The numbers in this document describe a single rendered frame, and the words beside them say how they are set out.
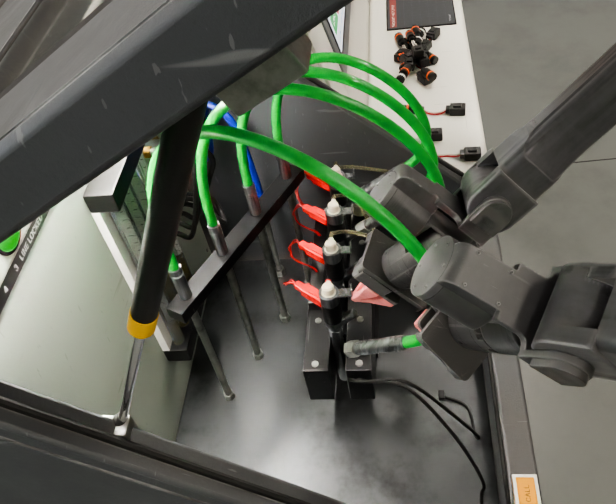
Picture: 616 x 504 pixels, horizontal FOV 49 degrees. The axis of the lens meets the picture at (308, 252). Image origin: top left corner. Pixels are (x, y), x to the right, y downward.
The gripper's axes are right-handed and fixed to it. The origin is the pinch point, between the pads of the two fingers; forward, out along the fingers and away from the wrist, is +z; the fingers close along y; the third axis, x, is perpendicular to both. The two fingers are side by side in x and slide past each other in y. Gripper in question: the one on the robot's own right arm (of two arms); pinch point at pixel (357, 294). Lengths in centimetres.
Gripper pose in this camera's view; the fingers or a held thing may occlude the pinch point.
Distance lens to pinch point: 91.5
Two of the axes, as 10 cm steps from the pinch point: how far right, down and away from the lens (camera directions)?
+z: -5.2, 4.1, 7.5
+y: -8.0, -5.4, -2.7
